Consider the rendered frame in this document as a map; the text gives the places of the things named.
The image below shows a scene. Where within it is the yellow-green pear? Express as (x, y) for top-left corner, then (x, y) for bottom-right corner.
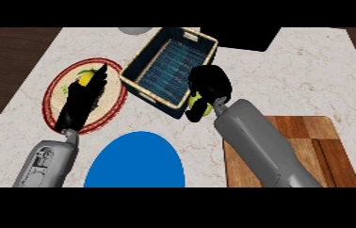
(188, 91), (214, 118)

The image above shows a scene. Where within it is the yellow lemon with green leaves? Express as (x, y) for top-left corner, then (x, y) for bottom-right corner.
(59, 67), (102, 94)

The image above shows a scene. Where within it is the dark blue wicker basket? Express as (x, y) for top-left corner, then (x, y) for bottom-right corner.
(118, 27), (220, 120)

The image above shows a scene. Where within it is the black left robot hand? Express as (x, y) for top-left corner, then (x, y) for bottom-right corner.
(53, 63), (110, 134)

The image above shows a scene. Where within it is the grey round object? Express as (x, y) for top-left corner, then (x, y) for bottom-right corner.
(117, 27), (154, 36)

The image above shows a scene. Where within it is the brown wooden cutting board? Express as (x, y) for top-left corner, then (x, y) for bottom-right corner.
(223, 115), (356, 188)

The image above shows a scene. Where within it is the red-rimmed beige plate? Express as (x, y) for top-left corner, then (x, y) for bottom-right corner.
(42, 57), (130, 136)

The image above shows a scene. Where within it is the black appliance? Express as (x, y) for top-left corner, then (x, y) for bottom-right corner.
(200, 27), (284, 53)

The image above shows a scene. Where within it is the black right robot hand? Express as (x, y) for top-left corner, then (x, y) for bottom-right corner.
(183, 64), (232, 123)

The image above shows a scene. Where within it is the blue round plate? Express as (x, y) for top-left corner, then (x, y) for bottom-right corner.
(83, 130), (186, 188)

